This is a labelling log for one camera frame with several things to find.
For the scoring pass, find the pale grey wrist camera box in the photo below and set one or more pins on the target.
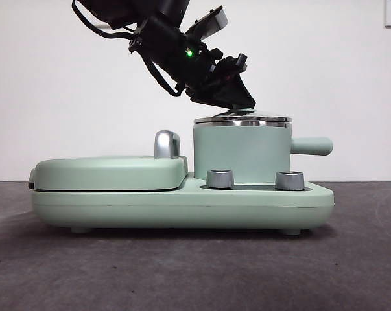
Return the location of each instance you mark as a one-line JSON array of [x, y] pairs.
[[219, 19]]

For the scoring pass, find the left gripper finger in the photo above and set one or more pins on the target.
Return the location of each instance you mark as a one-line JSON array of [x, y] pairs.
[[234, 96]]

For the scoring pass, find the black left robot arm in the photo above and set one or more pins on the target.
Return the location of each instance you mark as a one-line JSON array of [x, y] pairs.
[[164, 35]]

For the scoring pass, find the glass lid with green knob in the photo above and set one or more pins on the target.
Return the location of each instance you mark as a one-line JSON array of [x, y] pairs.
[[266, 118]]

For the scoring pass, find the silver control knob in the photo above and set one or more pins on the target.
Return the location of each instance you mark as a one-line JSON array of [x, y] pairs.
[[290, 180], [220, 179]]

